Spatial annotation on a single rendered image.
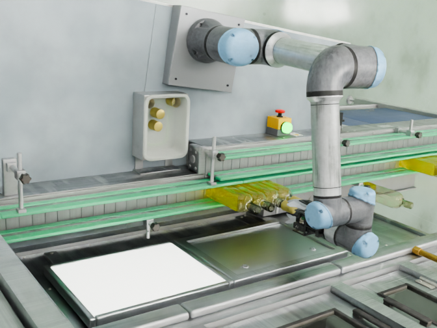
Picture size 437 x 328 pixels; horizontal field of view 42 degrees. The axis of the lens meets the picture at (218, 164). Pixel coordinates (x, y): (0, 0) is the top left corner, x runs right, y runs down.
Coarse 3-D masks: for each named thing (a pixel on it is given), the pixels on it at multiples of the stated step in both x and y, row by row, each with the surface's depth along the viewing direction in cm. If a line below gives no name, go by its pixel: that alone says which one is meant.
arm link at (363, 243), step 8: (336, 232) 163; (344, 232) 161; (352, 232) 158; (360, 232) 157; (368, 232) 158; (336, 240) 163; (344, 240) 161; (352, 240) 158; (360, 240) 157; (368, 240) 156; (376, 240) 158; (344, 248) 162; (352, 248) 158; (360, 248) 156; (368, 248) 157; (376, 248) 159; (360, 256) 159; (368, 256) 158
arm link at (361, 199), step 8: (352, 192) 156; (360, 192) 155; (368, 192) 155; (352, 200) 154; (360, 200) 155; (368, 200) 155; (352, 208) 153; (360, 208) 154; (368, 208) 156; (352, 216) 153; (360, 216) 155; (368, 216) 157; (352, 224) 158; (360, 224) 157; (368, 224) 157
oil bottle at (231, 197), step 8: (208, 192) 200; (216, 192) 196; (224, 192) 192; (232, 192) 190; (240, 192) 190; (216, 200) 197; (224, 200) 192; (232, 200) 189; (240, 200) 186; (248, 200) 186; (232, 208) 189; (240, 208) 186
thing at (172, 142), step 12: (156, 96) 185; (168, 96) 188; (180, 96) 191; (144, 108) 184; (168, 108) 197; (180, 108) 196; (144, 120) 185; (168, 120) 199; (180, 120) 197; (144, 132) 186; (156, 132) 197; (168, 132) 200; (180, 132) 198; (144, 144) 187; (156, 144) 198; (168, 144) 201; (180, 144) 199; (144, 156) 188; (156, 156) 192; (168, 156) 194; (180, 156) 196
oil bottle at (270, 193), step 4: (244, 184) 202; (248, 184) 200; (252, 184) 201; (256, 184) 201; (260, 184) 201; (256, 188) 197; (260, 188) 196; (264, 188) 197; (268, 188) 197; (264, 192) 193; (268, 192) 193; (272, 192) 193; (276, 192) 194; (268, 196) 192; (272, 196) 192; (276, 196) 193; (268, 200) 192
